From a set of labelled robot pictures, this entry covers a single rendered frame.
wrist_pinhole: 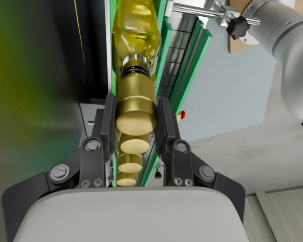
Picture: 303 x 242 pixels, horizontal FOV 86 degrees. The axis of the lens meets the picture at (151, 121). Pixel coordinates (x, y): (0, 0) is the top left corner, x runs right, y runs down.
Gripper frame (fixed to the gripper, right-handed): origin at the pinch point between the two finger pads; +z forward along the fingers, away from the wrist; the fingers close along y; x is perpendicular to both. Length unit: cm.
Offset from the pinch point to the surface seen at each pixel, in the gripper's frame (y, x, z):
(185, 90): 12.8, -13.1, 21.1
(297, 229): 548, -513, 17
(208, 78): 40, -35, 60
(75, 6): -15.1, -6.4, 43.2
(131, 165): 0.2, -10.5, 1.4
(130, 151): -0.2, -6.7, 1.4
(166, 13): 4.6, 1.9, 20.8
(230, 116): 69, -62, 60
